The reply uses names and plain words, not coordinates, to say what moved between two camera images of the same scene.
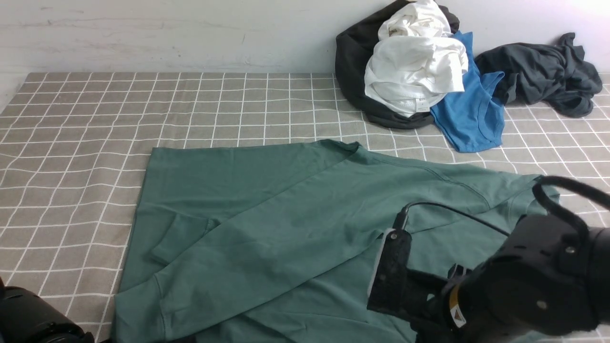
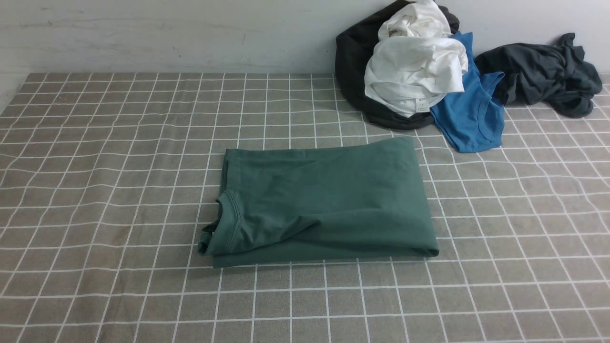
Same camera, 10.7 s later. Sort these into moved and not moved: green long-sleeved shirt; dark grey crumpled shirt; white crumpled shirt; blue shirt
Moved: green long-sleeved shirt
Not moved: white crumpled shirt; blue shirt; dark grey crumpled shirt
